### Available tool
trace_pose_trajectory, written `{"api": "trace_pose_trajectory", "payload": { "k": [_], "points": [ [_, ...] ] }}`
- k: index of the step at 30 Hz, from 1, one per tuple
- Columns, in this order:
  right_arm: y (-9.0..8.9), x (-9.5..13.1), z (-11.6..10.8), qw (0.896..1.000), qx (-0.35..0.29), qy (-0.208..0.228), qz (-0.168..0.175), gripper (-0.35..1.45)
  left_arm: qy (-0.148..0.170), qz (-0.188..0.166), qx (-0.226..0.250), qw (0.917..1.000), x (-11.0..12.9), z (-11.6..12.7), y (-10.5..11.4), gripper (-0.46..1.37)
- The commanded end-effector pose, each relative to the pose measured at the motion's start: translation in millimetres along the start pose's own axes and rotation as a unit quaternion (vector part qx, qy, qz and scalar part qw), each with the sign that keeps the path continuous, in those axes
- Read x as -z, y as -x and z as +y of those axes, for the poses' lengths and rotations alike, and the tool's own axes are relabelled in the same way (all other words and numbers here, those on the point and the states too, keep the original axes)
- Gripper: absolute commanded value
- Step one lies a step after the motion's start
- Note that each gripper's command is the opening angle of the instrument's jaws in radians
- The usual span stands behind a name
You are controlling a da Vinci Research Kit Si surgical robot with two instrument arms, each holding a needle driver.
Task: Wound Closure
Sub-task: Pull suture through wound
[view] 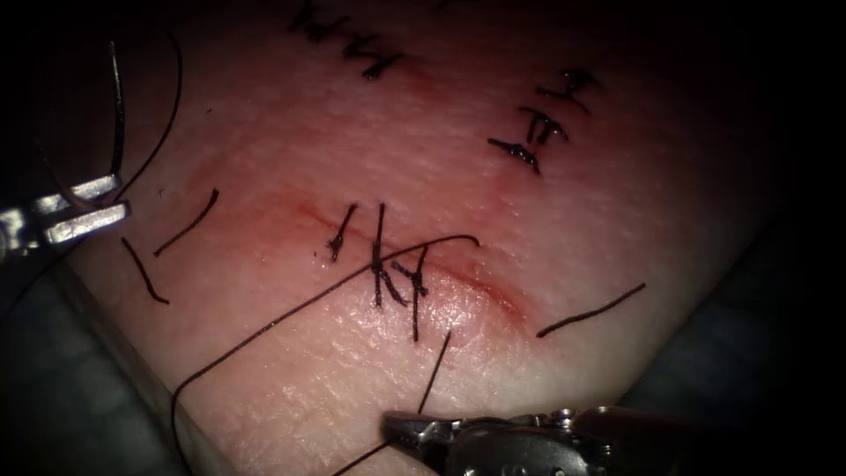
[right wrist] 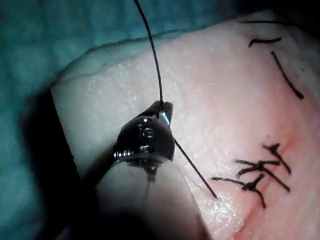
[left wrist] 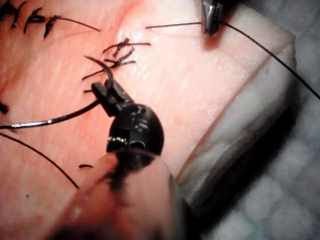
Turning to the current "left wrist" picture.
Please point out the right arm needle driver jaw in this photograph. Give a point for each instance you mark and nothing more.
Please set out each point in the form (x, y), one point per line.
(208, 17)
(218, 22)

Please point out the left arm needle driver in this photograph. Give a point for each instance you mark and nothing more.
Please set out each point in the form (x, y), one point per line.
(140, 125)

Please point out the left arm needle driver jaw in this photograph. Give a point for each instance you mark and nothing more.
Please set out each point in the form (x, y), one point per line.
(102, 96)
(118, 95)

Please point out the curved steel needle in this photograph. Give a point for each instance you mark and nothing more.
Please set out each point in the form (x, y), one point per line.
(50, 122)

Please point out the dark left arm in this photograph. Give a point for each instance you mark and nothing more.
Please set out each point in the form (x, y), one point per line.
(142, 207)

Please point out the black stitching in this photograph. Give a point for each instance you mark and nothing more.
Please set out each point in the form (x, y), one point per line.
(47, 25)
(122, 53)
(3, 108)

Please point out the tissue pad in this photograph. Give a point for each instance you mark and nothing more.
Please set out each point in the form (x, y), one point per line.
(190, 82)

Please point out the short black thread piece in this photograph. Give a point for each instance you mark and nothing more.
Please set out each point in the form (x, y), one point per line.
(85, 165)

